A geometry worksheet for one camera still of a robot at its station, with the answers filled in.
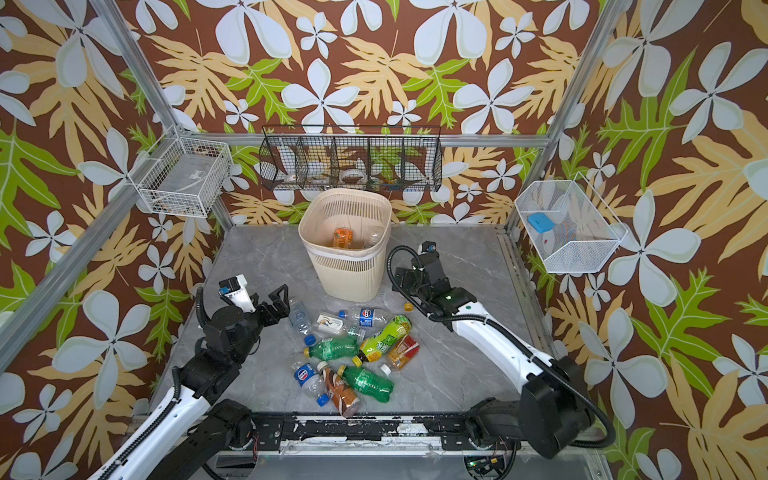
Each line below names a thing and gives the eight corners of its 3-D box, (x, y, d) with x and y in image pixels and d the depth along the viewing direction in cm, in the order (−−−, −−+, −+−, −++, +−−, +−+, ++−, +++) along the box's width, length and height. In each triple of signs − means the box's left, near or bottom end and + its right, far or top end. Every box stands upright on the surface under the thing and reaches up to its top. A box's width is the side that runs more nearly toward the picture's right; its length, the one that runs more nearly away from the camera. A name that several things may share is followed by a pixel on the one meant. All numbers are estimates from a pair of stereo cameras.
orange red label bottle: (378, 367, 86) (378, 360, 82) (405, 340, 92) (406, 333, 88) (391, 380, 84) (392, 375, 80) (418, 352, 89) (420, 345, 85)
